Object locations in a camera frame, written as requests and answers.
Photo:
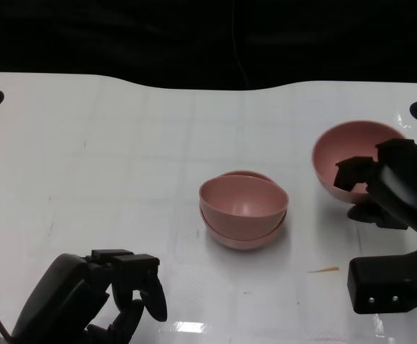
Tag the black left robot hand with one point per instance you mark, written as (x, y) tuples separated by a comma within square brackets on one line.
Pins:
[(61, 297)]

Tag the thin orange wooden splinter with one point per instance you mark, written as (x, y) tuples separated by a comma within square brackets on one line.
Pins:
[(325, 269)]

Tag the pink plastic bowl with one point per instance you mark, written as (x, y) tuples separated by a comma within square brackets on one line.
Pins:
[(341, 143), (240, 200), (244, 240)]

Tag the black backdrop curtain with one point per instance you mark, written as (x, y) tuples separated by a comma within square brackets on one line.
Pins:
[(122, 36)]

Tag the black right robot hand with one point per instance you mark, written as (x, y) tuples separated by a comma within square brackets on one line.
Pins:
[(405, 179)]

